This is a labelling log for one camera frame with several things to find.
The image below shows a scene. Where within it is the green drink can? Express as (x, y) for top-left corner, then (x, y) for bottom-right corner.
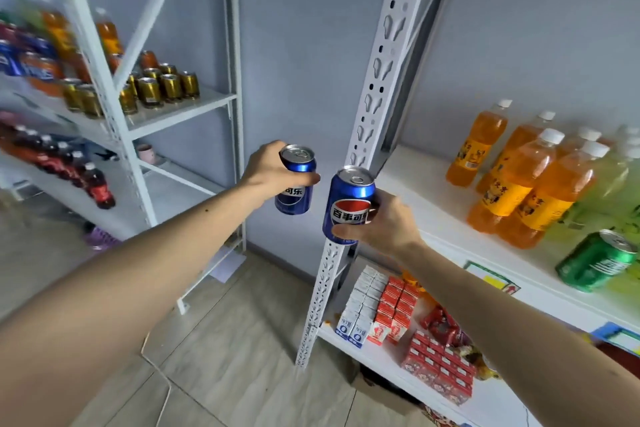
(555, 229), (639, 294)

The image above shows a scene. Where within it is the group of pale yellow bottles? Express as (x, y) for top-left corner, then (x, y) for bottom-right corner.
(545, 123), (640, 295)

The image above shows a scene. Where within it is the yellow green price tag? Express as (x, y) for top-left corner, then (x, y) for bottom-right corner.
(462, 261), (521, 296)

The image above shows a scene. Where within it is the group of gold cans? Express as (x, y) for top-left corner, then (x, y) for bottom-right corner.
(61, 61), (202, 118)

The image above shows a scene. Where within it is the white paper sheet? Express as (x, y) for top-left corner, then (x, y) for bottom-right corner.
(207, 244), (249, 285)

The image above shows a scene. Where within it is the row of dark cola bottles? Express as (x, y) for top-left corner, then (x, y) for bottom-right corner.
(0, 123), (117, 211)

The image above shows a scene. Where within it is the blue drink can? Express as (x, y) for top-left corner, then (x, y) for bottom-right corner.
(0, 39), (23, 77)
(274, 143), (317, 216)
(29, 35), (57, 60)
(322, 165), (377, 246)

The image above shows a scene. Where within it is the white shelf with blue labels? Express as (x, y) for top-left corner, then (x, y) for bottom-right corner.
(295, 0), (640, 427)

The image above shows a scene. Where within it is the purple plastic basket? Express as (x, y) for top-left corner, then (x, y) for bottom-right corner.
(82, 224), (121, 252)

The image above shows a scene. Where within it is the blue price label strip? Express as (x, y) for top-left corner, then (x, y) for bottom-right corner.
(589, 321), (640, 358)

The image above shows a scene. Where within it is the stack of white blue cartons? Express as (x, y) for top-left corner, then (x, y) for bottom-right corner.
(335, 265), (390, 348)

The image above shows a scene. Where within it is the white cable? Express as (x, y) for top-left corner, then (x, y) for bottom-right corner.
(139, 331), (173, 427)

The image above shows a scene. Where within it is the person's left hand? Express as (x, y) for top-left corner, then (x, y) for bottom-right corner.
(239, 140), (321, 202)

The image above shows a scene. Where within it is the stack of small red cartons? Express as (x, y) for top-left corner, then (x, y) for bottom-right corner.
(366, 275), (476, 408)

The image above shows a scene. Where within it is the person's left forearm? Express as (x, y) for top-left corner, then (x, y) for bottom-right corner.
(0, 186), (261, 427)

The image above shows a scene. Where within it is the person's right forearm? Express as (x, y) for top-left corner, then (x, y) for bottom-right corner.
(399, 241), (640, 427)

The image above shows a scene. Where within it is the person's right hand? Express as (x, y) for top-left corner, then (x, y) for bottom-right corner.
(331, 189), (426, 260)

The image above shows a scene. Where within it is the pile of red snack packets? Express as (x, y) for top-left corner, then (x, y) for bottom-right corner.
(419, 304), (501, 382)

